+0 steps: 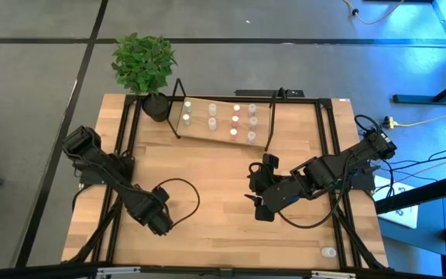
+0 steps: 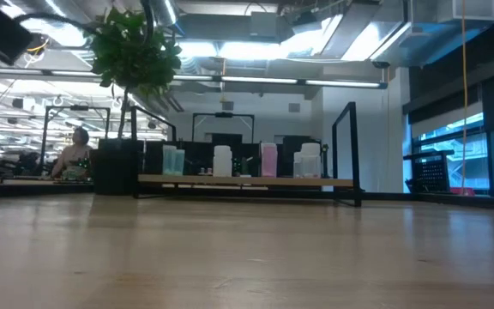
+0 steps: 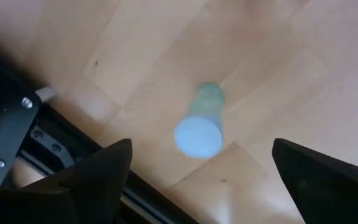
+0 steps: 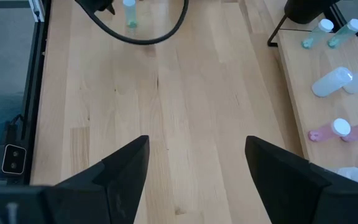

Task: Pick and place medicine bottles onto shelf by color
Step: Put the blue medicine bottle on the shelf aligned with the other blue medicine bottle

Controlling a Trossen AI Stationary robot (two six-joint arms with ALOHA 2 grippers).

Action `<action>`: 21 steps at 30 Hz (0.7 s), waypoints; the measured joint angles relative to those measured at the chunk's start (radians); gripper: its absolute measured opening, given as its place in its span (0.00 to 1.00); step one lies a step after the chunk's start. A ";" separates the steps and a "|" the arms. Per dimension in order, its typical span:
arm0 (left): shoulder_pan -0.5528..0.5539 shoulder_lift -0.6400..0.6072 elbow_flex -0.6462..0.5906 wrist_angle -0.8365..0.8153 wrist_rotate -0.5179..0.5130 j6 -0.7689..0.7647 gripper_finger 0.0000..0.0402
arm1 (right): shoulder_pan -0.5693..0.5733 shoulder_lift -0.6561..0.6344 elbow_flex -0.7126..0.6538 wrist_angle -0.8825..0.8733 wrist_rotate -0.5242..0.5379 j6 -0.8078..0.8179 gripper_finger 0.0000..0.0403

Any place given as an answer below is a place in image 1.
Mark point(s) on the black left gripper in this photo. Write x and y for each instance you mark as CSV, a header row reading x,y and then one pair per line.
x,y
157,219

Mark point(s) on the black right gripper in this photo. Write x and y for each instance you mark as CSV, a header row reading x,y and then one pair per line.
x,y
279,193

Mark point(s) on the clear medicine bottle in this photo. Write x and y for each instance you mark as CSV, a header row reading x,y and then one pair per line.
x,y
253,122
251,137
252,109

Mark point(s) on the green medicine bottle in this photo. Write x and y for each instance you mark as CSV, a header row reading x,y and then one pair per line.
x,y
186,119
187,106

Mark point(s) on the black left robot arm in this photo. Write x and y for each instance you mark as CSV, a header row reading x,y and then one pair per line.
x,y
107,170

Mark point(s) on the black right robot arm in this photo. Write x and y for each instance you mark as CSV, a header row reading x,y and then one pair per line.
x,y
335,166

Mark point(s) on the black plant pot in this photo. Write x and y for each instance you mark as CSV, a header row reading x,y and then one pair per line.
x,y
156,108

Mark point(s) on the white printed sheet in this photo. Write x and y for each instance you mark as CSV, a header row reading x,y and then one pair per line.
x,y
401,213

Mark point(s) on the green artificial plant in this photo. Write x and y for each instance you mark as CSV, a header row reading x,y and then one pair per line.
x,y
143,64

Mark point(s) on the black metal beam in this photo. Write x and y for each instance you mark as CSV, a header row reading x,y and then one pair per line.
x,y
420,192

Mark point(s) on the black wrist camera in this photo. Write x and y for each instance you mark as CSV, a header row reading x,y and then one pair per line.
x,y
270,160
161,193

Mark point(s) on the wooden shelf with black frame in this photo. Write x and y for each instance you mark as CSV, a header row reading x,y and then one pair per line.
x,y
223,133

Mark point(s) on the black table-level camera box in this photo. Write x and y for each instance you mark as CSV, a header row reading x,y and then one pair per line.
x,y
226,272

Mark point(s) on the black aluminium table frame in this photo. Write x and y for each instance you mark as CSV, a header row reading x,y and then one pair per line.
x,y
325,116

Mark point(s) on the black desk frame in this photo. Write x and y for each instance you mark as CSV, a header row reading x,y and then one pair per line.
x,y
424,99

